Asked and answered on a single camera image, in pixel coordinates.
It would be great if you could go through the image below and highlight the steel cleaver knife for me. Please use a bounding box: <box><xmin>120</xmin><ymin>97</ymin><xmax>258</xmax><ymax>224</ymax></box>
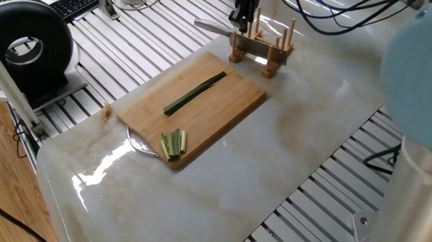
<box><xmin>193</xmin><ymin>13</ymin><xmax>290</xmax><ymax>71</ymax></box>

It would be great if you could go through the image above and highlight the long green garlic stalk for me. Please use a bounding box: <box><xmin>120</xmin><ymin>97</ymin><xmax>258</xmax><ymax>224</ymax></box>
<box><xmin>160</xmin><ymin>70</ymin><xmax>230</xmax><ymax>117</ymax></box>

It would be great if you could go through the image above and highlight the pale green garlic piece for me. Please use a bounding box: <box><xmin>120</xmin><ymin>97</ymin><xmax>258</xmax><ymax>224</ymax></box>
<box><xmin>159</xmin><ymin>138</ymin><xmax>172</xmax><ymax>163</ymax></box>
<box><xmin>178</xmin><ymin>130</ymin><xmax>189</xmax><ymax>154</ymax></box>

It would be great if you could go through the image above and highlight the dark green garlic piece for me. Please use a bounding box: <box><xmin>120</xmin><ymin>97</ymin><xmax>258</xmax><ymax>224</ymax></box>
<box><xmin>172</xmin><ymin>128</ymin><xmax>183</xmax><ymax>157</ymax></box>
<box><xmin>166</xmin><ymin>131</ymin><xmax>178</xmax><ymax>158</ymax></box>
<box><xmin>160</xmin><ymin>131</ymin><xmax>175</xmax><ymax>160</ymax></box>

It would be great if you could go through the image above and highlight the tan garlic root bit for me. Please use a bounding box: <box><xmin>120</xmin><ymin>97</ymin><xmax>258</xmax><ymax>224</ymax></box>
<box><xmin>98</xmin><ymin>101</ymin><xmax>113</xmax><ymax>120</ymax></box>

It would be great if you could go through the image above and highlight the wooden peg rack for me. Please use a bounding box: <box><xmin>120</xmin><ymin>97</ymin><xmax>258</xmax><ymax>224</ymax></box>
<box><xmin>225</xmin><ymin>4</ymin><xmax>300</xmax><ymax>82</ymax></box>

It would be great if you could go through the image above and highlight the bamboo cutting board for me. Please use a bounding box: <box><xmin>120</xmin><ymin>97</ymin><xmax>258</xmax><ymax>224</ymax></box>
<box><xmin>112</xmin><ymin>48</ymin><xmax>272</xmax><ymax>175</ymax></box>

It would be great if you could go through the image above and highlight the marble pattern table mat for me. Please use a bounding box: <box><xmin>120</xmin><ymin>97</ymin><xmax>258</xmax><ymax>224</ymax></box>
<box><xmin>25</xmin><ymin>0</ymin><xmax>432</xmax><ymax>242</ymax></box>

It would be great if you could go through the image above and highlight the black computer keyboard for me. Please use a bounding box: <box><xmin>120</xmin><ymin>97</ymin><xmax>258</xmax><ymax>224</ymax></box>
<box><xmin>48</xmin><ymin>0</ymin><xmax>101</xmax><ymax>22</ymax></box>

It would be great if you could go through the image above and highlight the short aluminium frame post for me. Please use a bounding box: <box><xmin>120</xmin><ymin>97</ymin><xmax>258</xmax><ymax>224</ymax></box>
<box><xmin>97</xmin><ymin>0</ymin><xmax>119</xmax><ymax>21</ymax></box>

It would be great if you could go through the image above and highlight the black base cable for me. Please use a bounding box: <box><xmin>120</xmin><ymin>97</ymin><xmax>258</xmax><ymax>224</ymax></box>
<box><xmin>361</xmin><ymin>142</ymin><xmax>404</xmax><ymax>178</ymax></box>

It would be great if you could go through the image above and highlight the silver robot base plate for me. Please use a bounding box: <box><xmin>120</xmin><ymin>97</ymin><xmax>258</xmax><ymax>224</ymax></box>
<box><xmin>351</xmin><ymin>211</ymin><xmax>379</xmax><ymax>242</ymax></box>

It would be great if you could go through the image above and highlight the thin black hanging cable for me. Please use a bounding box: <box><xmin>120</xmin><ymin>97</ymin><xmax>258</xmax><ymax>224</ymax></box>
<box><xmin>11</xmin><ymin>119</ymin><xmax>31</xmax><ymax>160</ymax></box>

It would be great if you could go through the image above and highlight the black floor cable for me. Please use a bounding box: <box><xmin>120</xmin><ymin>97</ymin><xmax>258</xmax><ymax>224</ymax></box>
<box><xmin>0</xmin><ymin>184</ymin><xmax>68</xmax><ymax>242</ymax></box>

